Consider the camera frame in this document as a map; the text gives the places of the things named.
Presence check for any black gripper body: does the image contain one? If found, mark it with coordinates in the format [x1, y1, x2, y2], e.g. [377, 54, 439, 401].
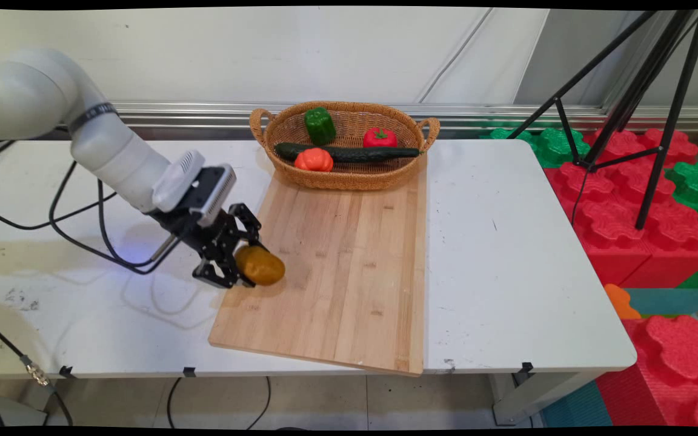
[154, 205, 242, 271]

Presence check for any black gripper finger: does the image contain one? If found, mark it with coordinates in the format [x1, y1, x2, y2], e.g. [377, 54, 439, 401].
[192, 257, 258, 290]
[228, 202, 270, 254]

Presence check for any brown toy potato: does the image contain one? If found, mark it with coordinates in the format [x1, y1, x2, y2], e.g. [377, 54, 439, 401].
[234, 245, 286, 287]

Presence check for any orange toy tomato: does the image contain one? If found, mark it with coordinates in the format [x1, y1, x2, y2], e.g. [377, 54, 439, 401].
[293, 147, 334, 173]

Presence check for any wooden cutting board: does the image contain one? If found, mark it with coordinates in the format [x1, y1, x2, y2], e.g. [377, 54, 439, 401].
[208, 159, 428, 377]

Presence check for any woven wicker basket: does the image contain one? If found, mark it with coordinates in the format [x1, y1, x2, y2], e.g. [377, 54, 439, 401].
[249, 101, 441, 192]

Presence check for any green toy bell pepper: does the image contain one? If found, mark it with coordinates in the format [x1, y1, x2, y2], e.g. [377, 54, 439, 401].
[304, 107, 337, 147]

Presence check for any dark green toy cucumber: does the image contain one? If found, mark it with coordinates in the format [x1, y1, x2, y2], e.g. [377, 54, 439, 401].
[274, 142, 426, 163]

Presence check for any red toy tomato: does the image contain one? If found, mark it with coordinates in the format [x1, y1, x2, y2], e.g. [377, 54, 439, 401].
[362, 127, 399, 148]

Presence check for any green foam block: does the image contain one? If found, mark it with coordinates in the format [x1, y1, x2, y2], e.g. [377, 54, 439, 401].
[479, 125, 593, 170]
[664, 160, 698, 253]

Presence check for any white table leg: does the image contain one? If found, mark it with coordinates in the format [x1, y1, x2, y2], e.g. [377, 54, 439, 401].
[487, 370, 599, 426]

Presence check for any orange foam piece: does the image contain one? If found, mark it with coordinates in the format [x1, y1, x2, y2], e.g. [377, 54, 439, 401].
[603, 283, 643, 320]

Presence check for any black tripod stand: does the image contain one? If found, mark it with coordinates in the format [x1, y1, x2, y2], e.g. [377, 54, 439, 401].
[507, 8, 698, 231]

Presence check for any teal foam mat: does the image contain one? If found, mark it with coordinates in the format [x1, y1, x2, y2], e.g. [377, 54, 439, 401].
[623, 287, 698, 317]

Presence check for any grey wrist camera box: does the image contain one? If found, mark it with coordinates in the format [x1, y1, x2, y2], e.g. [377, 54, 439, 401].
[188, 163, 238, 229]

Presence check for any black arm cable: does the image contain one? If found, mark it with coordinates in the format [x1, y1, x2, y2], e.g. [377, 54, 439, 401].
[48, 160, 184, 276]
[0, 140, 118, 231]

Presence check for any black cable under table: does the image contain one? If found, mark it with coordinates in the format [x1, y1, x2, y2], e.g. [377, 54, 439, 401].
[166, 376, 273, 430]

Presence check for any black cable with metal connector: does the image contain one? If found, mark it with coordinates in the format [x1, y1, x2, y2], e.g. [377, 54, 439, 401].
[0, 314, 75, 427]

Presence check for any silver metal wall rail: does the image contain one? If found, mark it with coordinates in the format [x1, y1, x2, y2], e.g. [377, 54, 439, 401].
[110, 101, 698, 133]

